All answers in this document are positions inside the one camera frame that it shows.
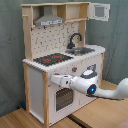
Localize right red stove knob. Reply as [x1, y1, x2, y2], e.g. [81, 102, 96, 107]
[72, 66, 77, 72]

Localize oven door with handle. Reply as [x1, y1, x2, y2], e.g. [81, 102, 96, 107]
[55, 88, 74, 111]

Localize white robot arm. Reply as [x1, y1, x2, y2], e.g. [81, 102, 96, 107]
[51, 70, 128, 100]

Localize white microwave door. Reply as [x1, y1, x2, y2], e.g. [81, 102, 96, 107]
[87, 3, 110, 21]

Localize black stovetop red burners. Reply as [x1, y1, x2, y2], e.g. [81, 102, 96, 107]
[34, 53, 70, 66]

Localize grey range hood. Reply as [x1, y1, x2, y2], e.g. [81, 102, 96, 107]
[35, 5, 64, 27]

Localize black toy faucet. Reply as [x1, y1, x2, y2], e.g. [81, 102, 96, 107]
[66, 32, 83, 50]

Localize wooden toy kitchen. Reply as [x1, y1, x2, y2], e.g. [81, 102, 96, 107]
[22, 2, 110, 128]

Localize white cabinet door grey window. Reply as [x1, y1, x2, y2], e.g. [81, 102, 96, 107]
[79, 55, 102, 106]

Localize grey metal sink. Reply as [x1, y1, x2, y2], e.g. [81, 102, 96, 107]
[66, 47, 94, 56]

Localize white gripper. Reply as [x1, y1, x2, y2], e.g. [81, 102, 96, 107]
[51, 75, 72, 88]

